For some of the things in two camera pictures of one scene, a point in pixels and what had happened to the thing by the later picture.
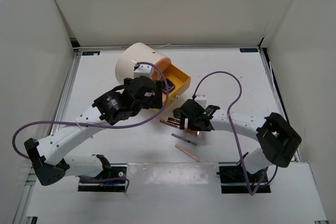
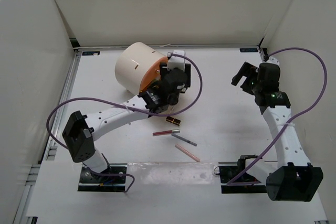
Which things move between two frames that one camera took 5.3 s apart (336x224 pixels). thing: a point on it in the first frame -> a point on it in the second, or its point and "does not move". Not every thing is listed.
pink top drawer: (161, 64) does not move
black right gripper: (190, 125) -> (248, 71)
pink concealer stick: (188, 152) does not move
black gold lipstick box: (174, 120) does not move
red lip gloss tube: (171, 124) -> (166, 132)
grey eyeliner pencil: (184, 139) does not move
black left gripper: (151, 103) -> (188, 70)
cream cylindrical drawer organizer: (132, 54) does not move
